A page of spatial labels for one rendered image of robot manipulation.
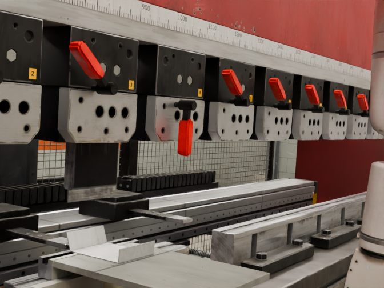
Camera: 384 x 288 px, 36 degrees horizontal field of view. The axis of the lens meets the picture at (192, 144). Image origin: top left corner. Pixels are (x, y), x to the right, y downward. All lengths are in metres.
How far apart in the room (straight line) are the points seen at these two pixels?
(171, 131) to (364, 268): 0.43
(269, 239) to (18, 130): 0.83
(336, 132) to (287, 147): 7.01
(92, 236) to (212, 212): 0.77
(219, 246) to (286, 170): 7.48
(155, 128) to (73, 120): 0.19
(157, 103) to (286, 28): 0.53
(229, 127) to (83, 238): 0.40
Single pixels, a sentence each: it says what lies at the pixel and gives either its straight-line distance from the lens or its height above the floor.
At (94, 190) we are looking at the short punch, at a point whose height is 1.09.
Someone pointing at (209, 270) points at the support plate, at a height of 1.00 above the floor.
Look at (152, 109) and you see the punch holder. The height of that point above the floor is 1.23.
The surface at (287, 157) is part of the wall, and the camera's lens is 8.76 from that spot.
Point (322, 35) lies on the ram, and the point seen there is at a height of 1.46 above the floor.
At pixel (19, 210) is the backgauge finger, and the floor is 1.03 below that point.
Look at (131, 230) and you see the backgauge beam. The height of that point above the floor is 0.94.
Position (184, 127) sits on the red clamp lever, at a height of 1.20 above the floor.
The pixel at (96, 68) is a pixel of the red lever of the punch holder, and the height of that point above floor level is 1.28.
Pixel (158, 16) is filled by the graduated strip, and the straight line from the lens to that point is 1.00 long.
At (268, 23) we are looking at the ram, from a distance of 1.35.
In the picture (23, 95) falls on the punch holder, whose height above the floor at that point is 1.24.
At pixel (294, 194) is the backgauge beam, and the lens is 2.21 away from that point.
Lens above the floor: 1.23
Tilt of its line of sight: 3 degrees down
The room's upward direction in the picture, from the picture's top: 3 degrees clockwise
